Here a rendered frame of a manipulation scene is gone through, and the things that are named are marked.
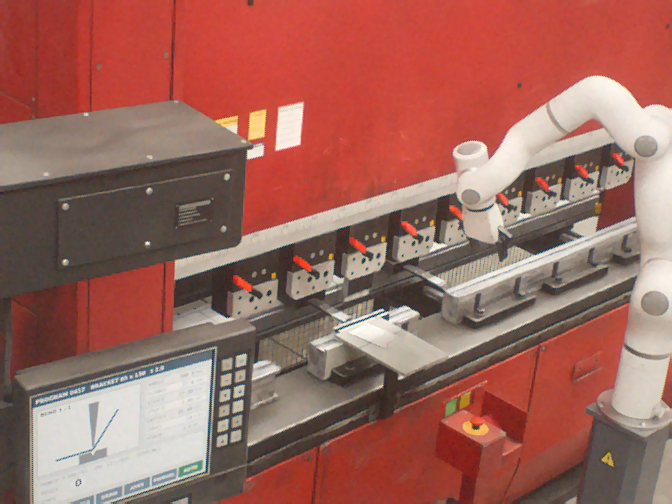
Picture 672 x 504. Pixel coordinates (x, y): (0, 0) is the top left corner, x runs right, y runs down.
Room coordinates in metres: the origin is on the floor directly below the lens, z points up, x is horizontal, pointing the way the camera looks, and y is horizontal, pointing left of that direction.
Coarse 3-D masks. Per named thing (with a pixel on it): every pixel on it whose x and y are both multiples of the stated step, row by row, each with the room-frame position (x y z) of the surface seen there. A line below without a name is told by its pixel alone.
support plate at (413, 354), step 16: (384, 320) 3.32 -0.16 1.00; (336, 336) 3.20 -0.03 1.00; (352, 336) 3.20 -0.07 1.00; (368, 352) 3.12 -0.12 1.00; (384, 352) 3.13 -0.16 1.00; (400, 352) 3.14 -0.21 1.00; (416, 352) 3.15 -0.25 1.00; (432, 352) 3.16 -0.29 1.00; (400, 368) 3.05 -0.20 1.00; (416, 368) 3.06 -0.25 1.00
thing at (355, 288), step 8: (344, 280) 3.25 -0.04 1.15; (352, 280) 3.25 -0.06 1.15; (360, 280) 3.27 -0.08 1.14; (368, 280) 3.30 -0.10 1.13; (344, 288) 3.25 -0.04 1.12; (352, 288) 3.25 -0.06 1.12; (360, 288) 3.27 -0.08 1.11; (368, 288) 3.30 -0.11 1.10; (344, 296) 3.24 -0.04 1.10; (352, 296) 3.27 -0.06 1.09; (360, 296) 3.29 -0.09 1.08
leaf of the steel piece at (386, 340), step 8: (368, 328) 3.25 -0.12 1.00; (376, 328) 3.26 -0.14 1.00; (360, 336) 3.20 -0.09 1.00; (368, 336) 3.21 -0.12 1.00; (376, 336) 3.21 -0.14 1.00; (384, 336) 3.22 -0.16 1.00; (392, 336) 3.22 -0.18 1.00; (400, 336) 3.19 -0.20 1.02; (376, 344) 3.17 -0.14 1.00; (384, 344) 3.17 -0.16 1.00; (392, 344) 3.16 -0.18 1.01
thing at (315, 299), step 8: (280, 296) 3.40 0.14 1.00; (312, 296) 3.40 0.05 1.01; (320, 296) 3.42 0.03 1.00; (288, 304) 3.37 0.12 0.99; (296, 304) 3.35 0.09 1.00; (304, 304) 3.38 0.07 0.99; (312, 304) 3.36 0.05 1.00; (320, 304) 3.37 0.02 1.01; (328, 312) 3.32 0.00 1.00; (336, 312) 3.33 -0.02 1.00; (344, 320) 3.28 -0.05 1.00
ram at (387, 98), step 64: (192, 0) 2.77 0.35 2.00; (256, 0) 2.90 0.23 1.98; (320, 0) 3.05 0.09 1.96; (384, 0) 3.21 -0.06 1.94; (448, 0) 3.39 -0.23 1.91; (512, 0) 3.59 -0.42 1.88; (576, 0) 3.81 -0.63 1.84; (640, 0) 4.06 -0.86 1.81; (192, 64) 2.77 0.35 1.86; (256, 64) 2.91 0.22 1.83; (320, 64) 3.06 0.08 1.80; (384, 64) 3.23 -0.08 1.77; (448, 64) 3.41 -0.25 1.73; (512, 64) 3.62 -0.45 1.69; (576, 64) 3.85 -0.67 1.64; (640, 64) 4.11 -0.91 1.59; (320, 128) 3.08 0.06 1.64; (384, 128) 3.25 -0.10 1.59; (448, 128) 3.44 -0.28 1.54; (576, 128) 3.90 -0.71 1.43; (256, 192) 2.93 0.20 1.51; (320, 192) 3.09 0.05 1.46; (384, 192) 3.27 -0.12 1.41; (448, 192) 3.47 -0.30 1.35
